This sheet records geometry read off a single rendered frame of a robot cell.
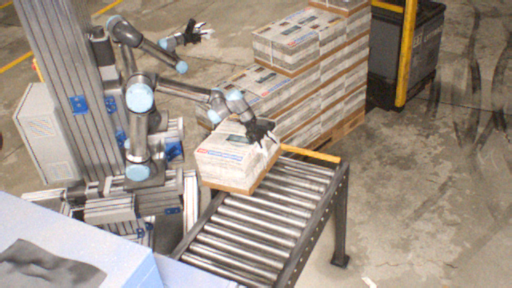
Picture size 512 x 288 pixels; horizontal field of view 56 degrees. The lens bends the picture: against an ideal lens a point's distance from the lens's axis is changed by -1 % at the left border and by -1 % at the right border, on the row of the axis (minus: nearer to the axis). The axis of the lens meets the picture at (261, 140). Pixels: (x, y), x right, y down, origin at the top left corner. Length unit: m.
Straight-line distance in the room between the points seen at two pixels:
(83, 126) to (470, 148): 2.91
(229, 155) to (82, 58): 0.85
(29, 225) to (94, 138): 1.59
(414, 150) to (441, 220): 0.76
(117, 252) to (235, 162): 1.33
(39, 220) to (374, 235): 2.51
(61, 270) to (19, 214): 0.23
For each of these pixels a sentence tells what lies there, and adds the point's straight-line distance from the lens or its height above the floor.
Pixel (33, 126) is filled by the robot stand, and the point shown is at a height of 1.17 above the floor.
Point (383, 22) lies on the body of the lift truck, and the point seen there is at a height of 0.74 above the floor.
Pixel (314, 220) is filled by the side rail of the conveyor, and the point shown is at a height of 0.80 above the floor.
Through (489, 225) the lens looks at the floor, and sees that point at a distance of 3.60.
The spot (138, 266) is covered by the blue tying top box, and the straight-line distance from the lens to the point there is 1.04.
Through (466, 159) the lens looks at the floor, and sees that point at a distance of 4.07.
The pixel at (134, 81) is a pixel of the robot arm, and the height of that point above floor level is 1.45.
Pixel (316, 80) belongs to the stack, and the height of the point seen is 0.71.
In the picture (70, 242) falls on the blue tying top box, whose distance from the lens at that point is 1.14.
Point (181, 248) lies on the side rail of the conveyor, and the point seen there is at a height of 0.80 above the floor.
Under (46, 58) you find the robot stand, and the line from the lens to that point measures 2.56.
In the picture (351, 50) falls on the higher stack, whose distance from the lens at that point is 3.77.
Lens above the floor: 2.52
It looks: 38 degrees down
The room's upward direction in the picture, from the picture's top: 6 degrees counter-clockwise
